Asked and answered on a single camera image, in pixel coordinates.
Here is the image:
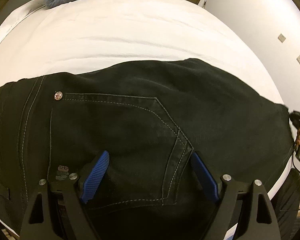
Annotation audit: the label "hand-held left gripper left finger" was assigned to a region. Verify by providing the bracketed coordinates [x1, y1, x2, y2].
[19, 150, 110, 240]

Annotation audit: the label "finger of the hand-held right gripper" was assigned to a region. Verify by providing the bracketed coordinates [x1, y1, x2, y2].
[289, 110, 300, 125]

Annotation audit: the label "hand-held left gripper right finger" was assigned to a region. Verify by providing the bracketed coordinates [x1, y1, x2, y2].
[191, 151, 282, 240]

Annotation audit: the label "bed with white sheet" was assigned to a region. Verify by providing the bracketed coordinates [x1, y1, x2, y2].
[0, 0, 294, 240]

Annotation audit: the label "black denim pants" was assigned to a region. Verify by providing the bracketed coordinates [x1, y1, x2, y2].
[0, 58, 297, 240]

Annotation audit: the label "black cable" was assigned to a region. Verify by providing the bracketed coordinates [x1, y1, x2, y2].
[291, 142, 300, 180]

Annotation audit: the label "white pillow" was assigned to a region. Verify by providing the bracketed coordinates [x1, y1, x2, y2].
[0, 4, 48, 54]

